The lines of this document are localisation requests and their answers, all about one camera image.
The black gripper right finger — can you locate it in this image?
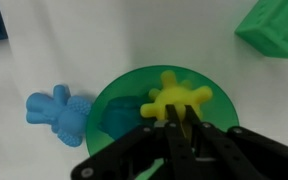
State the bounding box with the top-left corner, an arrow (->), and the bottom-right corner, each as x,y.
183,104 -> 288,180

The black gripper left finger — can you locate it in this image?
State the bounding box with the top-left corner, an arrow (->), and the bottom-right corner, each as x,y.
70,104 -> 200,180

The yellow spiky toy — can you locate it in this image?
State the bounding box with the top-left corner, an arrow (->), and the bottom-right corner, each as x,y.
139,69 -> 214,122

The teal rubber toy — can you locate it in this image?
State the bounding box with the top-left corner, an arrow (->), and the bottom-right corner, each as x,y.
98,95 -> 150,141

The light blue bumpy toy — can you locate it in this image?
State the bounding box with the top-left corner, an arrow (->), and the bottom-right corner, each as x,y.
25,84 -> 94,148

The green translucent bowl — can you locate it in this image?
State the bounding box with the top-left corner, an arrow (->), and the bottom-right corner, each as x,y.
85,64 -> 240,180

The green cube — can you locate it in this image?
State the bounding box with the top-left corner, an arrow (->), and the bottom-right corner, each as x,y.
234,0 -> 288,61

